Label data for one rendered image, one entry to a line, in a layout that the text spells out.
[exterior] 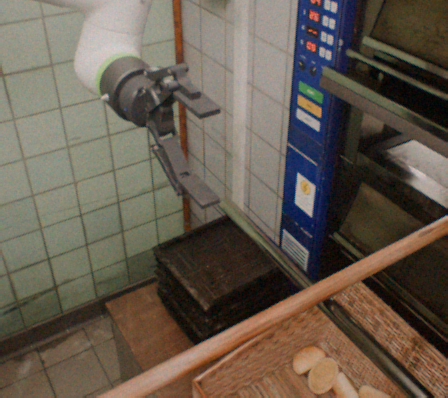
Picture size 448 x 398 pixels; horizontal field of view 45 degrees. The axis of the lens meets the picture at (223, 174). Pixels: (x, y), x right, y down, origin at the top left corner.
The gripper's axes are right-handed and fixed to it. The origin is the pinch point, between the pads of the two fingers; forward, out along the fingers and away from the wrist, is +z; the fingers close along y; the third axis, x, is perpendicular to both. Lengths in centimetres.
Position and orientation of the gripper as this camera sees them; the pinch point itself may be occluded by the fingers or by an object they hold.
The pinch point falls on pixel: (206, 157)
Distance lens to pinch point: 68.9
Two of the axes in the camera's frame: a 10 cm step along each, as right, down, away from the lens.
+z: 5.2, 4.8, -7.0
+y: 0.0, 8.2, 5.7
